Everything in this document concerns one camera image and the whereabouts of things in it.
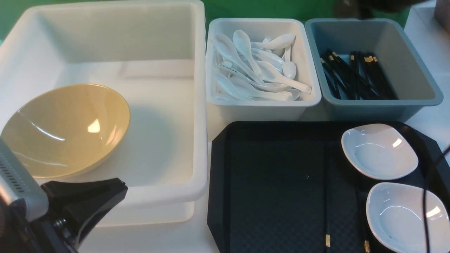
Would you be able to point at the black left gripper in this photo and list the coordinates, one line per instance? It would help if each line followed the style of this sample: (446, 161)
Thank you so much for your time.
(74, 209)

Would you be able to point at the teal plastic chopstick bin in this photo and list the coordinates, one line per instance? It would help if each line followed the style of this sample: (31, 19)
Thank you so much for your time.
(402, 64)

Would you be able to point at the black plastic serving tray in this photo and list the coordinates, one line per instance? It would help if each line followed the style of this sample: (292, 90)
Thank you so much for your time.
(266, 189)

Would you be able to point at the white square dish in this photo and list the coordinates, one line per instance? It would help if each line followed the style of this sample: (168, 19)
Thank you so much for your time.
(379, 151)
(395, 216)

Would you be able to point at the pile of white spoons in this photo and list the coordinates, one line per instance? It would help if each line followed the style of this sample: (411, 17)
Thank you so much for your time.
(257, 70)

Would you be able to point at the large white plastic tub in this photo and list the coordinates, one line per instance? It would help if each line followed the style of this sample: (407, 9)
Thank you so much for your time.
(153, 53)

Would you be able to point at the yellow noodle bowl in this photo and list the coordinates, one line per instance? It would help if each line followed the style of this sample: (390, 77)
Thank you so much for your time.
(68, 131)

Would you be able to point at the white plastic spoon bin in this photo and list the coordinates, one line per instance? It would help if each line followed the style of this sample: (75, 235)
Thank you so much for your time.
(232, 110)

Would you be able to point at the bundle of black chopsticks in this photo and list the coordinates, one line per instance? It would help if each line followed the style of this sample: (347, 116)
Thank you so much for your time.
(359, 77)

